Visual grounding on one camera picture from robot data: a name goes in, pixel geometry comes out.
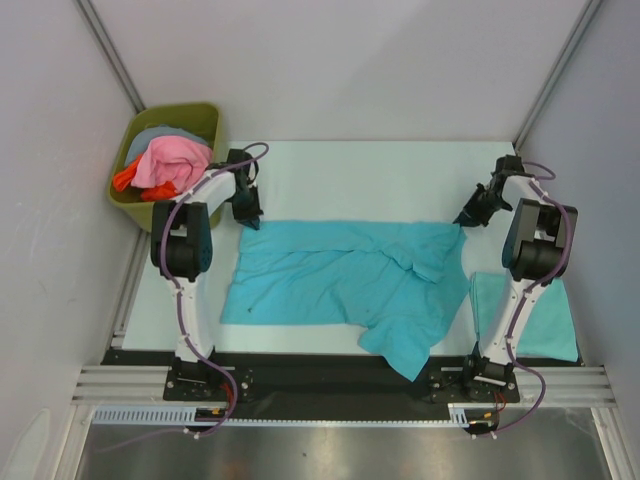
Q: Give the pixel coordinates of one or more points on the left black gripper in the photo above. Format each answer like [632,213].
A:
[249,218]

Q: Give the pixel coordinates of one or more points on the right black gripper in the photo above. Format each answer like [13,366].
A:
[471,216]

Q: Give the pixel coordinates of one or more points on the cyan blue t shirt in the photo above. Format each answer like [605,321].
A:
[402,283]

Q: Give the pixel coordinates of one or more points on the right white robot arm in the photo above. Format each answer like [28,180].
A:
[536,252]

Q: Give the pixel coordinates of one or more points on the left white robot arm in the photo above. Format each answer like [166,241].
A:
[182,249]

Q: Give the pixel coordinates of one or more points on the orange red t shirt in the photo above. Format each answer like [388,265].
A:
[156,192]

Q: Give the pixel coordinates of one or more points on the pink t shirt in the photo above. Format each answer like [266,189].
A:
[174,159]

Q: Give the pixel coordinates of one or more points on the olive green plastic bin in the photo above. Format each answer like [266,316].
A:
[202,119]

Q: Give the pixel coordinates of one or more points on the grey blue t shirt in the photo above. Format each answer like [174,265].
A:
[141,141]

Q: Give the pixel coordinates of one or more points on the folded teal t shirt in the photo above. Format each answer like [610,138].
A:
[549,332]

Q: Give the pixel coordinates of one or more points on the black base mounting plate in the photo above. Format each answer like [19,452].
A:
[354,384]

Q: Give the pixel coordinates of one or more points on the white slotted cable duct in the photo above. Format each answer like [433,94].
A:
[435,416]

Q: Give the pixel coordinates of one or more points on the aluminium extrusion rail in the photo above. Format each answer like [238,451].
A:
[120,385]

